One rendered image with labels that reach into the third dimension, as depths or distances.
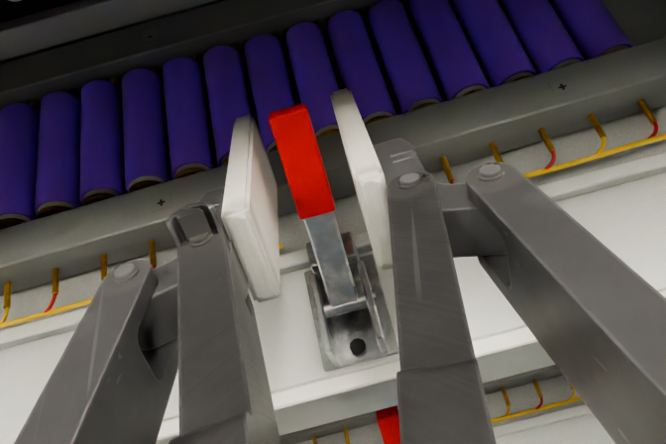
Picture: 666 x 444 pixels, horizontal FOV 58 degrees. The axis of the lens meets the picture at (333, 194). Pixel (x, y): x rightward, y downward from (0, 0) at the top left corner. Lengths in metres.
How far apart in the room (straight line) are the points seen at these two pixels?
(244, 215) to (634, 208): 0.16
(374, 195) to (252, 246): 0.03
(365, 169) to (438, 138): 0.09
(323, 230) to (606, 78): 0.13
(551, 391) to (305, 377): 0.23
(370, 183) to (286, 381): 0.10
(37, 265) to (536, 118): 0.21
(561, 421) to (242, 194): 0.31
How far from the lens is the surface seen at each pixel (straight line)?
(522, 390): 0.42
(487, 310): 0.23
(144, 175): 0.27
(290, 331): 0.23
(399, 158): 0.17
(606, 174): 0.25
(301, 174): 0.19
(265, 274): 0.16
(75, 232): 0.26
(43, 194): 0.28
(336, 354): 0.22
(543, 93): 0.25
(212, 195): 0.19
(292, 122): 0.18
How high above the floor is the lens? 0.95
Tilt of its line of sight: 43 degrees down
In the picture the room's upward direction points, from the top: 17 degrees counter-clockwise
